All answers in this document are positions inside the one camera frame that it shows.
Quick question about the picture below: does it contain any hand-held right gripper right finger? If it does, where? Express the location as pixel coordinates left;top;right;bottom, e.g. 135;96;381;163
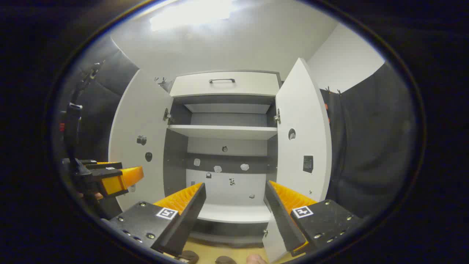
265;180;363;257

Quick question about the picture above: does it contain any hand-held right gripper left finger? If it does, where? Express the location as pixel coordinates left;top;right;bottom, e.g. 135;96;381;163
109;182;206;257

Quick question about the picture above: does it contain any white shoe cabinet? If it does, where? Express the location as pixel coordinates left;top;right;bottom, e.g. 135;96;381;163
163;70;282;245

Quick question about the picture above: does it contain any white shoe cabinet door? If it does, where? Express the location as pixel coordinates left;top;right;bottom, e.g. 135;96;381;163
108;69;174;212
262;58;332;264

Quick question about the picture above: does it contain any white cabinet shelf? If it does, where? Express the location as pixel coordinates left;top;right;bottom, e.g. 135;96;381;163
167;124;278;140
197;203;272;224

